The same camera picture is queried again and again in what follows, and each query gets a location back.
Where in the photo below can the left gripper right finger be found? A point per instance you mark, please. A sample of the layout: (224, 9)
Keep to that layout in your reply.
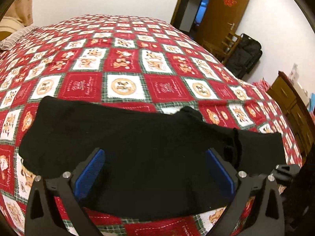
(266, 217)

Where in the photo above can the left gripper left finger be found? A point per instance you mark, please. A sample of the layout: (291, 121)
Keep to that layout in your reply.
(42, 214)

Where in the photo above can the black pants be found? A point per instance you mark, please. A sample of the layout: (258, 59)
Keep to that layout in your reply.
(155, 165)

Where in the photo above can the wooden dresser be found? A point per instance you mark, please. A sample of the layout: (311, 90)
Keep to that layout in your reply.
(295, 111)

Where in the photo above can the black luggage bag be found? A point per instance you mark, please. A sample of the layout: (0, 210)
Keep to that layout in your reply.
(245, 56)

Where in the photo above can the red patchwork bear bedspread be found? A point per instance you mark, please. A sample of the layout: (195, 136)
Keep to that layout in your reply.
(132, 63)

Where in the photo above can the wooden chair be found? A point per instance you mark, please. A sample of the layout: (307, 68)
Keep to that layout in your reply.
(227, 47)

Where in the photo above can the striped pillow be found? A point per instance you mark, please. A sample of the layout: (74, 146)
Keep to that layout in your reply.
(8, 43)

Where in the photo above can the cream wooden headboard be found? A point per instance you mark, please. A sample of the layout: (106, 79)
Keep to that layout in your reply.
(9, 25)

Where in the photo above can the brown wooden door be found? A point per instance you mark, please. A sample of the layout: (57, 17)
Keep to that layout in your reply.
(221, 17)

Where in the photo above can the beige patterned curtain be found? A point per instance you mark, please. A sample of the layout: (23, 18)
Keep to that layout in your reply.
(21, 10)

